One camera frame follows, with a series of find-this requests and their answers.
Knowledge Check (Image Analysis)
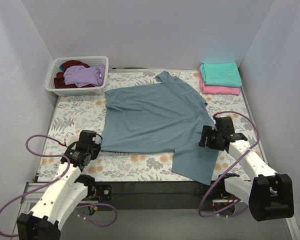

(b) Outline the lilac t-shirt in basket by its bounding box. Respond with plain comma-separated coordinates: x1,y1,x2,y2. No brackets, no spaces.
63,64,106,88

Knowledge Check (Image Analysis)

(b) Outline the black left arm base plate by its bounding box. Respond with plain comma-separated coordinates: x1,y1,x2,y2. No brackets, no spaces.
86,183,113,202

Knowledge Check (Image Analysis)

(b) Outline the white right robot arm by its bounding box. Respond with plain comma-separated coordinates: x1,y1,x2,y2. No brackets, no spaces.
199,112,294,222

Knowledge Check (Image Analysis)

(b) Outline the blue-grey t-shirt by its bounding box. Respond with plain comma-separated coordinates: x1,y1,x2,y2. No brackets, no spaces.
101,71,219,185

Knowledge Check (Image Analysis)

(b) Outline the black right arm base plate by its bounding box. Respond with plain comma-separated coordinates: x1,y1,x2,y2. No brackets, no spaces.
194,181,237,203

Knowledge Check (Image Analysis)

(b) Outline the folded teal t-shirt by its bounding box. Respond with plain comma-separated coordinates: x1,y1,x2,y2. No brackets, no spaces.
200,62,242,88

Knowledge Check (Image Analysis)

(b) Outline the teal garment in basket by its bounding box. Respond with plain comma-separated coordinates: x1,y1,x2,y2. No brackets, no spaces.
59,64,65,72

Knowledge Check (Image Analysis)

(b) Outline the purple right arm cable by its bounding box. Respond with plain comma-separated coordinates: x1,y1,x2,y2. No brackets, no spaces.
198,111,260,219

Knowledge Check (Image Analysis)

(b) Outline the white plastic laundry basket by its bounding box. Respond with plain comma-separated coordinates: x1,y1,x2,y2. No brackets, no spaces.
45,56,109,96

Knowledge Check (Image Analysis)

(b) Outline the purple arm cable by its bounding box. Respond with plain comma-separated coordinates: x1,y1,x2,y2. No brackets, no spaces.
198,111,260,219
0,134,118,237

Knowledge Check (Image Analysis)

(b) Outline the aluminium front frame rail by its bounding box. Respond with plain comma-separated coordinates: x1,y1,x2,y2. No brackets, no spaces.
19,181,290,205

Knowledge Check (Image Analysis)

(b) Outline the folded pink t-shirt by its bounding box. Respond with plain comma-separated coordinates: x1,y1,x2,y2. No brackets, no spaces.
198,67,240,96

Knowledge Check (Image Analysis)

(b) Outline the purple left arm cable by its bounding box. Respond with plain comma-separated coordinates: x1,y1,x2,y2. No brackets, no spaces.
0,134,118,237

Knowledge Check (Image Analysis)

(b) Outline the dark red garment in basket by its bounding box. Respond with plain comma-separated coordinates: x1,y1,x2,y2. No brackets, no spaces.
54,60,90,89

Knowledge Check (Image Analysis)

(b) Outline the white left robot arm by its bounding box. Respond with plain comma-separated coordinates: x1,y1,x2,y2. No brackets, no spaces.
16,130,103,240

